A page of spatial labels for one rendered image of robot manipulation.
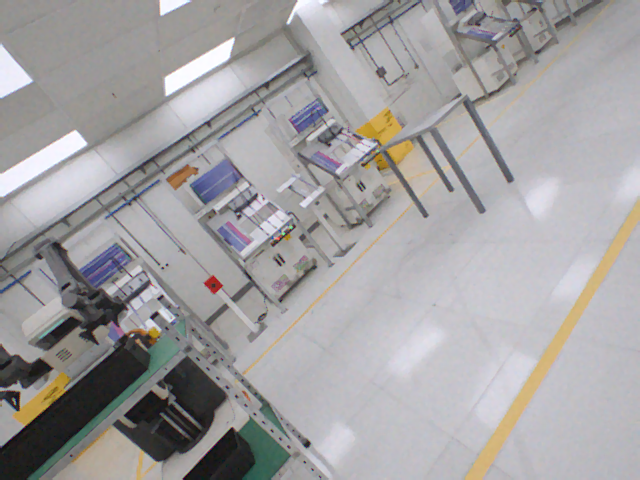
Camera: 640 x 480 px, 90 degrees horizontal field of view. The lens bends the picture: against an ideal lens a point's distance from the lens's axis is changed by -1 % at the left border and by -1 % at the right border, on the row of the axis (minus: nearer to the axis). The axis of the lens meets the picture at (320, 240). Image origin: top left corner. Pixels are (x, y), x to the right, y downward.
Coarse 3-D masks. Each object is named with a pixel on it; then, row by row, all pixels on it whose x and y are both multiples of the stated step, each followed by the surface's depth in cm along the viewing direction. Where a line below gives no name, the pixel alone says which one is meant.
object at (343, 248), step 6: (312, 210) 370; (318, 216) 373; (324, 222) 376; (324, 228) 380; (330, 228) 379; (330, 234) 379; (336, 234) 382; (336, 240) 381; (342, 246) 384; (348, 246) 387; (336, 252) 397; (342, 252) 384
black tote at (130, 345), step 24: (120, 360) 113; (144, 360) 120; (96, 384) 109; (120, 384) 112; (48, 408) 117; (72, 408) 106; (96, 408) 109; (24, 432) 114; (48, 432) 104; (72, 432) 106; (0, 456) 98; (24, 456) 101; (48, 456) 103
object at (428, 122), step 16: (464, 96) 245; (432, 112) 275; (448, 112) 239; (416, 128) 261; (432, 128) 234; (480, 128) 252; (384, 144) 300; (432, 160) 316; (448, 160) 243; (496, 160) 261; (400, 176) 303; (464, 176) 245; (512, 176) 264; (480, 208) 252
